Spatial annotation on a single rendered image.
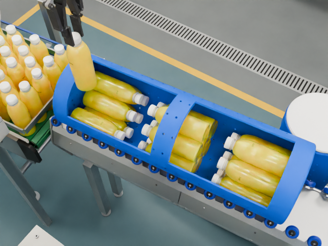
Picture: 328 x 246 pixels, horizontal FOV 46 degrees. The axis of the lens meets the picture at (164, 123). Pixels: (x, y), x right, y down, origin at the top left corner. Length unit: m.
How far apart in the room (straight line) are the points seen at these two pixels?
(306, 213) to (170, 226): 1.08
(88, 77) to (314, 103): 0.87
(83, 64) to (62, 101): 0.23
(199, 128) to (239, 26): 2.25
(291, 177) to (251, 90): 1.82
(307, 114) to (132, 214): 1.28
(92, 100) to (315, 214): 0.91
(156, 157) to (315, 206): 0.60
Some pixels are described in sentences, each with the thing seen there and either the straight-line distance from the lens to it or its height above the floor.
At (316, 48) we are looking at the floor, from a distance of 3.40.
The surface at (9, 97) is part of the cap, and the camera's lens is 1.55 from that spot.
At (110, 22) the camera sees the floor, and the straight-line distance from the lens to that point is 3.45.
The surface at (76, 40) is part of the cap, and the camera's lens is 1.17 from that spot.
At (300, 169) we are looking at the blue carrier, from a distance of 1.20.
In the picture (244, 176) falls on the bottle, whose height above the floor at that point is 1.14.
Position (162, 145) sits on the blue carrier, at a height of 1.17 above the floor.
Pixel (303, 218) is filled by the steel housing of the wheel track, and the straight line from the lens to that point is 1.48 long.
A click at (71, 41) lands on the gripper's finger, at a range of 1.16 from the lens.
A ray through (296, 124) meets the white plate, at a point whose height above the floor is 1.04.
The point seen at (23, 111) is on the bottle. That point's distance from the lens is 1.57.
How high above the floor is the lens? 2.24
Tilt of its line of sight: 56 degrees down
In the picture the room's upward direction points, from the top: 1 degrees counter-clockwise
